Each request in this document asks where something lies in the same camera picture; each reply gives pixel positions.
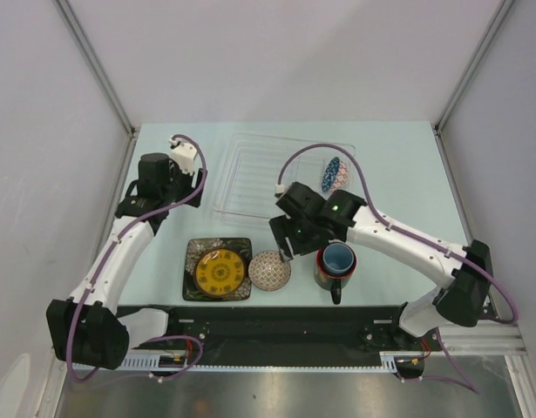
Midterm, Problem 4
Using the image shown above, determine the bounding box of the brown lattice pattern bowl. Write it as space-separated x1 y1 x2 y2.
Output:
248 251 291 292

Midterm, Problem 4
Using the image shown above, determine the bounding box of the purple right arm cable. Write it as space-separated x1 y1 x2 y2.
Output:
274 142 519 395

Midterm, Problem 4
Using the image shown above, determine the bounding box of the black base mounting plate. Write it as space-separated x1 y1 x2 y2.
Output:
117 304 498 369

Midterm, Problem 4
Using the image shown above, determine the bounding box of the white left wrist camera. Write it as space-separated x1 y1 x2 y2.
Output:
169 135 198 175

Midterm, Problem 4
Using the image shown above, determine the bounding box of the black floral mug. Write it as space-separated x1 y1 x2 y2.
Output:
314 246 357 305

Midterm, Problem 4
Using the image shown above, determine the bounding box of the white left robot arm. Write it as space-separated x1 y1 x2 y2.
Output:
46 144 207 370

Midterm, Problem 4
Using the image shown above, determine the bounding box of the yellow round plate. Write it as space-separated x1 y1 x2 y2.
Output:
194 248 247 299

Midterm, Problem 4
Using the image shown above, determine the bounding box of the blue triangle pattern bowl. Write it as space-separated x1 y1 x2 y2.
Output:
321 157 350 195

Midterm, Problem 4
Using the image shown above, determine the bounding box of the black floral square plate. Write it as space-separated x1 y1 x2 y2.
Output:
182 238 252 302

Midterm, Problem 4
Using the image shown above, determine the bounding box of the clear wire dish rack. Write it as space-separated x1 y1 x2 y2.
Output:
214 132 355 226

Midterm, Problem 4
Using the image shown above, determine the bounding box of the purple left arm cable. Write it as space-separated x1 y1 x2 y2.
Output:
66 133 207 384

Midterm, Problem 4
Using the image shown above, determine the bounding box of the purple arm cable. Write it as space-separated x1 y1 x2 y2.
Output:
274 142 519 395
66 133 207 384

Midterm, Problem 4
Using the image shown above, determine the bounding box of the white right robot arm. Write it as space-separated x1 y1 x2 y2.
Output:
269 182 492 349

